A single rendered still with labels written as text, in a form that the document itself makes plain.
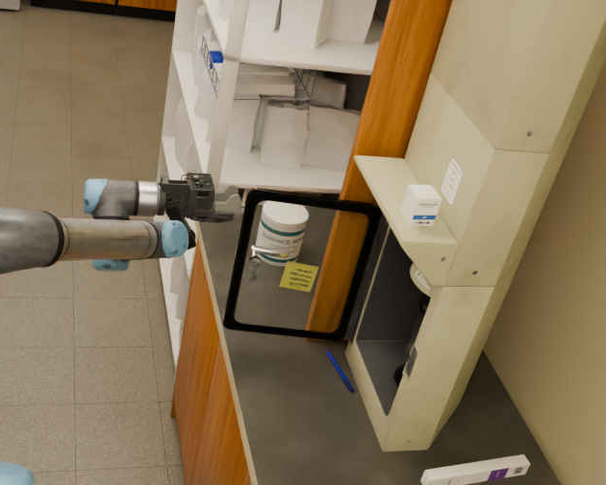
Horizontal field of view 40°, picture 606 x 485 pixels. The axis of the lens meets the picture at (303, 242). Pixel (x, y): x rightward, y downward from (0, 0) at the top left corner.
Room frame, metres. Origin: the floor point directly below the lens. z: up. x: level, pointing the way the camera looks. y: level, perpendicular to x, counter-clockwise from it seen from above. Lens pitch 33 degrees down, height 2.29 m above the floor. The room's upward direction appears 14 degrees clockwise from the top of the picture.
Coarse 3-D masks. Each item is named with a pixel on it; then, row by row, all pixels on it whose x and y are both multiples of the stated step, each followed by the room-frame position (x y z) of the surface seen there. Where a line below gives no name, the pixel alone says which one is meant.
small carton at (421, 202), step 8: (408, 192) 1.38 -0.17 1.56; (416, 192) 1.36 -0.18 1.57; (424, 192) 1.37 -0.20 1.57; (432, 192) 1.38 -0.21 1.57; (408, 200) 1.37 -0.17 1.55; (416, 200) 1.35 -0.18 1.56; (424, 200) 1.35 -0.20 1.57; (432, 200) 1.35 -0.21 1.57; (440, 200) 1.36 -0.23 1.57; (408, 208) 1.36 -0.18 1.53; (416, 208) 1.34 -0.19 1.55; (424, 208) 1.35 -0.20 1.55; (432, 208) 1.36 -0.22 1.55; (408, 216) 1.35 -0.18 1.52; (416, 216) 1.34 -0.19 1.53; (424, 216) 1.35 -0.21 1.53; (432, 216) 1.36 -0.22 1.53; (416, 224) 1.35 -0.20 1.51; (424, 224) 1.35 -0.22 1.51; (432, 224) 1.36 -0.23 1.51
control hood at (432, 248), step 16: (368, 160) 1.57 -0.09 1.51; (384, 160) 1.58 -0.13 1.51; (400, 160) 1.60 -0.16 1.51; (368, 176) 1.49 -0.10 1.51; (384, 176) 1.51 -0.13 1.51; (400, 176) 1.53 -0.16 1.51; (384, 192) 1.44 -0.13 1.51; (400, 192) 1.46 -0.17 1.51; (384, 208) 1.39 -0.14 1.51; (400, 208) 1.40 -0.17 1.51; (400, 224) 1.34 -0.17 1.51; (400, 240) 1.29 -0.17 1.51; (416, 240) 1.30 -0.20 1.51; (432, 240) 1.31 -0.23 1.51; (448, 240) 1.32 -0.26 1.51; (416, 256) 1.29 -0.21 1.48; (432, 256) 1.30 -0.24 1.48; (448, 256) 1.31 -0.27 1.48; (432, 272) 1.31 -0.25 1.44
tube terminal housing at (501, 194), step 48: (432, 96) 1.58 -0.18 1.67; (432, 144) 1.52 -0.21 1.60; (480, 144) 1.36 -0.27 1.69; (480, 192) 1.32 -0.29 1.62; (528, 192) 1.35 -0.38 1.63; (480, 240) 1.33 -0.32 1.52; (528, 240) 1.53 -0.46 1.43; (432, 288) 1.35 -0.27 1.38; (480, 288) 1.35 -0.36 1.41; (432, 336) 1.32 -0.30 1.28; (480, 336) 1.43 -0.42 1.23; (432, 384) 1.34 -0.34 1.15; (384, 432) 1.34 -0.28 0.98; (432, 432) 1.35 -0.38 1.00
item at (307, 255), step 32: (288, 192) 1.56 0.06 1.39; (256, 224) 1.55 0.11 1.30; (288, 224) 1.56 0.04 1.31; (320, 224) 1.57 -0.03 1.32; (352, 224) 1.59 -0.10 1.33; (256, 256) 1.55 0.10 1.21; (288, 256) 1.56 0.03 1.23; (320, 256) 1.58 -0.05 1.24; (352, 256) 1.59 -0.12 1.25; (256, 288) 1.55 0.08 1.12; (288, 288) 1.57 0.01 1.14; (320, 288) 1.58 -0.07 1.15; (256, 320) 1.55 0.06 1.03; (288, 320) 1.57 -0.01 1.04; (320, 320) 1.59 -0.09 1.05
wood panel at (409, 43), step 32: (416, 0) 1.65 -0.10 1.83; (448, 0) 1.67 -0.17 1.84; (384, 32) 1.65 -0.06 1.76; (416, 32) 1.65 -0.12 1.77; (384, 64) 1.63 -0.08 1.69; (416, 64) 1.66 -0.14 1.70; (384, 96) 1.64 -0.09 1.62; (416, 96) 1.67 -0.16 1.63; (384, 128) 1.65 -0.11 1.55; (352, 160) 1.64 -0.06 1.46; (352, 192) 1.64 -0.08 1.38
